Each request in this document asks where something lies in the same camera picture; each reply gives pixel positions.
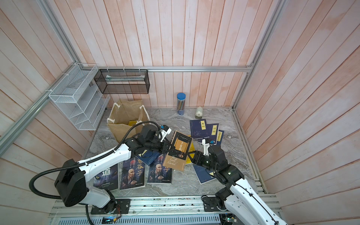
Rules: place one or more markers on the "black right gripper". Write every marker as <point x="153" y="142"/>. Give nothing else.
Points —
<point x="197" y="154"/>

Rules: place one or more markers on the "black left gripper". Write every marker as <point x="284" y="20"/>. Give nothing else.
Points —
<point x="164" y="146"/>

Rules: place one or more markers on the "yellow cartoon book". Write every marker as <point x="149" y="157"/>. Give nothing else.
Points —
<point x="189" y="149"/>
<point x="132" y="123"/>

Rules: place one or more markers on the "tan canvas bag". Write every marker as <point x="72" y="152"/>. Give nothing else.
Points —
<point x="123" y="112"/>

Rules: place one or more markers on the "brown black cover book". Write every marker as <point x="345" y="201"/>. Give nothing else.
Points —
<point x="178" y="152"/>

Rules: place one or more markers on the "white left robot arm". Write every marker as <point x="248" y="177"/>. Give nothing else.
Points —
<point x="71" y="182"/>

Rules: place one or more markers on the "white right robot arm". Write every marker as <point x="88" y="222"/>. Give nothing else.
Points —
<point x="237" y="197"/>

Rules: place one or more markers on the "navy book pair lower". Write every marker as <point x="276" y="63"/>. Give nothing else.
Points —
<point x="148" y="157"/>

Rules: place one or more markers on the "navy book front right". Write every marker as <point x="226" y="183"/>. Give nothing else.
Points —
<point x="204" y="175"/>

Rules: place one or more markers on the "navy book yellow label right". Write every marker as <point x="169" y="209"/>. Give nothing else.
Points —
<point x="220" y="135"/>

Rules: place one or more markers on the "navy book yellow label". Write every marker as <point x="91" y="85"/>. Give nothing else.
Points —
<point x="198" y="129"/>
<point x="212" y="130"/>
<point x="220" y="135"/>

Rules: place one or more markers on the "navy book yellow label middle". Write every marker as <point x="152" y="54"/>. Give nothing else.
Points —
<point x="212" y="130"/>

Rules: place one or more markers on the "old man book right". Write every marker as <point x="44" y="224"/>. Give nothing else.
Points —
<point x="158" y="173"/>

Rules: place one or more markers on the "old man book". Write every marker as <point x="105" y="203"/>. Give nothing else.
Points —
<point x="158" y="173"/>
<point x="132" y="174"/>

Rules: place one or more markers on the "navy book yellow label back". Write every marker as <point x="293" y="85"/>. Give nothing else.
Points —
<point x="198" y="129"/>

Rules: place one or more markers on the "old man book left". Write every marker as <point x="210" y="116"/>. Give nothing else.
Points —
<point x="132" y="174"/>

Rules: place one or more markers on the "clear pencil tube blue lid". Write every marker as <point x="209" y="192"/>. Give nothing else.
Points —
<point x="181" y="97"/>

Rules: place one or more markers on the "black wolf book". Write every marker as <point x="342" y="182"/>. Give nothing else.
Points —
<point x="107" y="179"/>

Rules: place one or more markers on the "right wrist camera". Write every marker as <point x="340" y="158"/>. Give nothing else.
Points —
<point x="206" y="143"/>

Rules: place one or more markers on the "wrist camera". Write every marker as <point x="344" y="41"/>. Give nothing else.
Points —
<point x="164" y="131"/>
<point x="206" y="143"/>

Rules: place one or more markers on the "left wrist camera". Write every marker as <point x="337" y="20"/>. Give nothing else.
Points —
<point x="164" y="131"/>

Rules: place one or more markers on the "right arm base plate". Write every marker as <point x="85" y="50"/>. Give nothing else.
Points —
<point x="214" y="204"/>

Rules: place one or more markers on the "aluminium front rail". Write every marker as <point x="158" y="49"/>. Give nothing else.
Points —
<point x="156" y="205"/>

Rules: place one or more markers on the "black mesh wall basket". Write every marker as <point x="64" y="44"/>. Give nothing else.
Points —
<point x="123" y="81"/>

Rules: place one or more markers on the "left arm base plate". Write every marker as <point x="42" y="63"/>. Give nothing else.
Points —
<point x="118" y="206"/>

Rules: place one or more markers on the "white wire mesh shelf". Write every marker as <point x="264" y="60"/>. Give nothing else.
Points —
<point x="79" y="98"/>

